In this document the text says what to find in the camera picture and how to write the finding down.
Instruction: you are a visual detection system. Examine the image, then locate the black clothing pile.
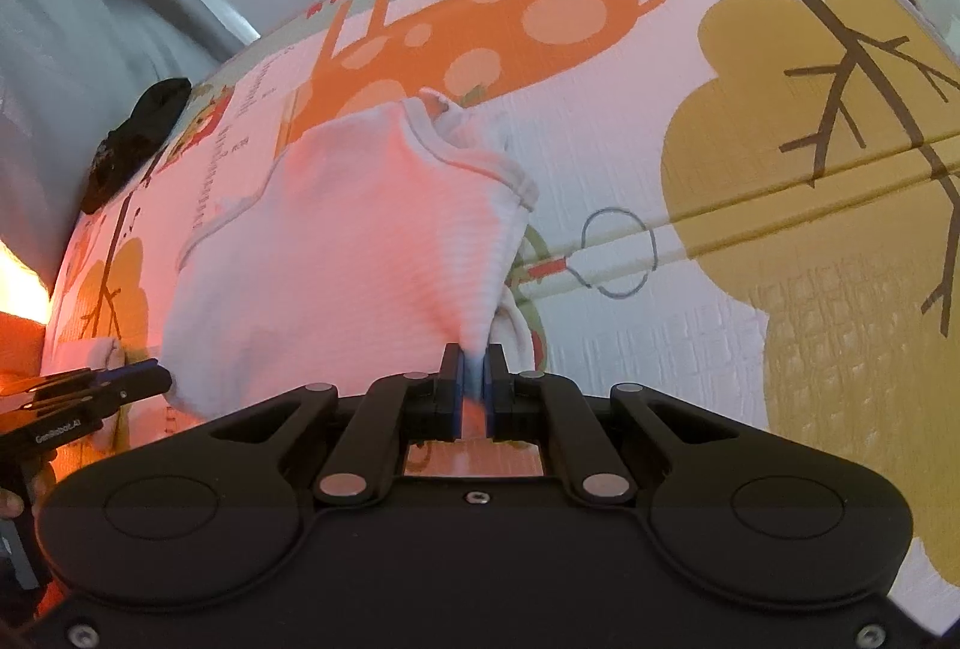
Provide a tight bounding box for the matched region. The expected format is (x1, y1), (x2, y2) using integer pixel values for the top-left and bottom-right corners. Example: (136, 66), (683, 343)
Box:
(79, 77), (192, 215)

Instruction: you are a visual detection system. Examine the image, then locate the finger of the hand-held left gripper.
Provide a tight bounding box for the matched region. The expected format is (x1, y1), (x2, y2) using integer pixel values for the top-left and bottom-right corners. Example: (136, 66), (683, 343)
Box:
(81, 359), (175, 411)

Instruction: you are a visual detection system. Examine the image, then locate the printed cartoon play mat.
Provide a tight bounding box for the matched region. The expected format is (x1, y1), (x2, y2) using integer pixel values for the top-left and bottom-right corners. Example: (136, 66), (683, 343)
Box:
(41, 0), (960, 635)

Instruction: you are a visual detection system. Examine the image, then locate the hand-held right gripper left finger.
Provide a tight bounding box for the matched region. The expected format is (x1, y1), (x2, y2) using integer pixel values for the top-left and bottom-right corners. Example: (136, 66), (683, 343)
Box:
(210, 344), (466, 506)

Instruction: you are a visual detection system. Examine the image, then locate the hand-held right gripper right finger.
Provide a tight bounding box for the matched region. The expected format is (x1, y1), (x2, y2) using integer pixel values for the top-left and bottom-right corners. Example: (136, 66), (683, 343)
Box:
(486, 344), (742, 506)

